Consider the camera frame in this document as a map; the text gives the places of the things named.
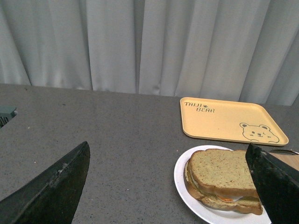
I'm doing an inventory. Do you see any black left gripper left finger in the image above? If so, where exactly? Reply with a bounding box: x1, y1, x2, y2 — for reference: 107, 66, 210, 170
0, 141, 90, 224

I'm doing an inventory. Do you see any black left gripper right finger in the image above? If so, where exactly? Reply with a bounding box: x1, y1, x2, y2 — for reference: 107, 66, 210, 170
245, 143, 299, 224

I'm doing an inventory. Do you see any bread slice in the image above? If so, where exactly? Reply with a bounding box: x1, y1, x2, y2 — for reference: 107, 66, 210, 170
188, 148, 258, 198
185, 161, 263, 215

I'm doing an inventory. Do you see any white round plate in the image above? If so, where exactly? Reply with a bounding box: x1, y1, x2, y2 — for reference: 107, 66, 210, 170
173, 145, 273, 224

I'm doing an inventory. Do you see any bamboo cutting board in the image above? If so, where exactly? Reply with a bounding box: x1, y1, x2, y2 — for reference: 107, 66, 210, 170
269, 149, 299, 170

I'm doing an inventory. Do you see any yellow bear tray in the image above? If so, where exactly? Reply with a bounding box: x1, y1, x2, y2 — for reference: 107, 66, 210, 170
180, 97, 289, 147

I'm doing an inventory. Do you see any grey-green device at edge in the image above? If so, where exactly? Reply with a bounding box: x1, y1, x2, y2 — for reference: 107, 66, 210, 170
0, 105, 17, 128

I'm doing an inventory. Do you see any grey curtain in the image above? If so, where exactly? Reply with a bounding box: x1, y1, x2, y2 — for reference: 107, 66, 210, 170
0, 0, 299, 107

